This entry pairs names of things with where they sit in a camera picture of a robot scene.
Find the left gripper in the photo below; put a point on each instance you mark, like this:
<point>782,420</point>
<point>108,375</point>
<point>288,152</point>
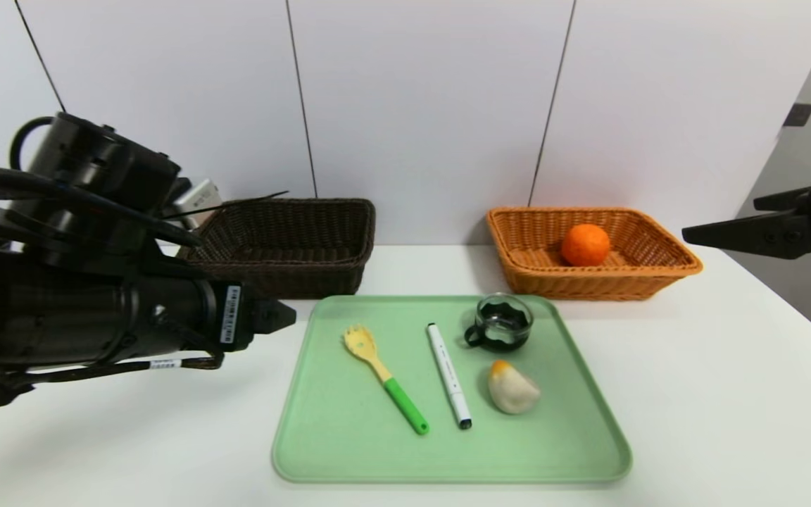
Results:
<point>235,315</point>

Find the orange wicker basket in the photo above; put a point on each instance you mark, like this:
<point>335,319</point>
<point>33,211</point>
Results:
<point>588,285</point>

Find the glass cup black holder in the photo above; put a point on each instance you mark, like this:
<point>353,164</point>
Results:
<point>500,343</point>

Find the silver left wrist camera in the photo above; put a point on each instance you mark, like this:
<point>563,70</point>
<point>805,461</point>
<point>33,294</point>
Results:
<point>201,197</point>

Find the white marker pen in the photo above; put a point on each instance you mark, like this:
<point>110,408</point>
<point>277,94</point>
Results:
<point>448,373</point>

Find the black zip tie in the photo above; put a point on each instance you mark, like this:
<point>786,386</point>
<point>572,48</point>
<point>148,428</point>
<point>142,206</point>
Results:
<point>250,199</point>

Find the dark brown wicker basket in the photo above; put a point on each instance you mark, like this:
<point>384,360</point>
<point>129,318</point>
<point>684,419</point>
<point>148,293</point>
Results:
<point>293,274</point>

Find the white orange peach bun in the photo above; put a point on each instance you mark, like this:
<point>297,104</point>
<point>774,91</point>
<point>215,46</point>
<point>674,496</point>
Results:
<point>511,394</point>

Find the orange fruit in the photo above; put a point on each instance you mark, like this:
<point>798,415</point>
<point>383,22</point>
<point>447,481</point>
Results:
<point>585,245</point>

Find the green plastic tray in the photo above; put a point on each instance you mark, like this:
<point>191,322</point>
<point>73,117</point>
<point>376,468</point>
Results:
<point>553,436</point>

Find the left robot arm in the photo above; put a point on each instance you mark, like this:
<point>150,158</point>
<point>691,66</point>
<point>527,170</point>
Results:
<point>60,317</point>

